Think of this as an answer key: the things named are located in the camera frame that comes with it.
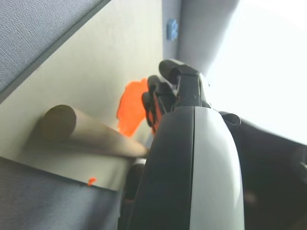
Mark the wooden rolling pin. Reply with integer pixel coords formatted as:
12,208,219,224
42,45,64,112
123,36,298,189
39,104,149,159

